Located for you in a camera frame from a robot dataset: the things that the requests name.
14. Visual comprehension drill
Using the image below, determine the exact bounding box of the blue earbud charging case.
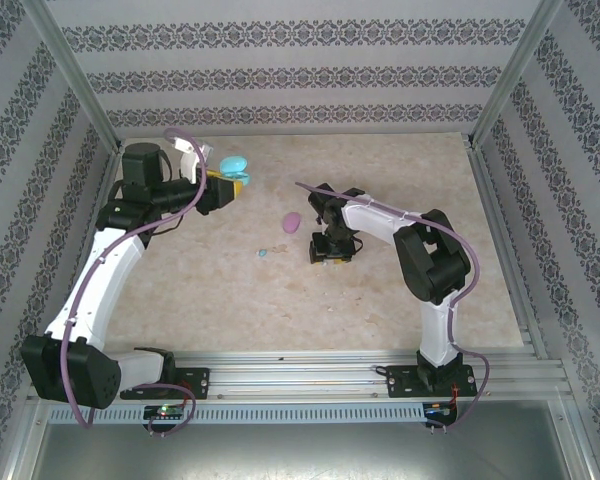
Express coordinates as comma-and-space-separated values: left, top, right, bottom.
218, 155, 255, 188

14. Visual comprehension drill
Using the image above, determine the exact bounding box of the metal sheet panel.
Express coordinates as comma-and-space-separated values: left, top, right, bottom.
27, 399, 591, 480

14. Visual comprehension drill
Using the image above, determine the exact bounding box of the left circuit board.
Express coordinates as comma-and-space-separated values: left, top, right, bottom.
143, 404, 187, 420

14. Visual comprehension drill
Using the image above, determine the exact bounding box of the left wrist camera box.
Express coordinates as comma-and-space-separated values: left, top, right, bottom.
171, 135, 215, 184

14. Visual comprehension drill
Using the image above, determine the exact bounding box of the left aluminium side rail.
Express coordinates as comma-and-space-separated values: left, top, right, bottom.
47, 149, 124, 366

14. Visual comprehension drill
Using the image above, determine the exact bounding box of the aluminium side rail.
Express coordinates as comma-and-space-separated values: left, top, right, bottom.
467, 147, 551, 359
47, 149, 124, 366

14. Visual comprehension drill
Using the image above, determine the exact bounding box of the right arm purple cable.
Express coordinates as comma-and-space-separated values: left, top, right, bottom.
293, 180, 491, 434

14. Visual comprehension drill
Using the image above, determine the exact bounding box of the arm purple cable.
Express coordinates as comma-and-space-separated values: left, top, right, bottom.
62, 127, 210, 440
293, 180, 491, 434

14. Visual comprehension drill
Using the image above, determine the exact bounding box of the left aluminium frame post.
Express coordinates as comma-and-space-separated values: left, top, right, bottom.
17, 0, 124, 154

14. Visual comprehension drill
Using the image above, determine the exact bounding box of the aluminium frame post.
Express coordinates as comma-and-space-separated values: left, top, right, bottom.
462, 0, 566, 151
17, 0, 124, 154

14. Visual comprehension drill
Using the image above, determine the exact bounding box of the aluminium mounting rail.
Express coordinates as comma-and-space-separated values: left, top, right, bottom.
27, 349, 569, 402

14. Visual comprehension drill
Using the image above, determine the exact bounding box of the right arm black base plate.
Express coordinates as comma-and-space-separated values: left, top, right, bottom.
385, 363, 479, 400

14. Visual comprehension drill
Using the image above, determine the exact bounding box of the white slotted cable duct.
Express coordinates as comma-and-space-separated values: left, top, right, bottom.
47, 402, 427, 426

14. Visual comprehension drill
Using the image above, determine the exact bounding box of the right aluminium side rail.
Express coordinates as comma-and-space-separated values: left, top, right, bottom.
467, 147, 551, 359

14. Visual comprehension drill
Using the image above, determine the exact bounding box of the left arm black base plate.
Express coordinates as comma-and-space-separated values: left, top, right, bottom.
119, 367, 212, 401

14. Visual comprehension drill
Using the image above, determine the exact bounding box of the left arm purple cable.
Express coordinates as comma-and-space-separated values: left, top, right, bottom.
62, 127, 210, 440

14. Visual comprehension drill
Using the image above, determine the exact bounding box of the right aluminium frame post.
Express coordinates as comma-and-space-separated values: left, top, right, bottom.
462, 0, 566, 151

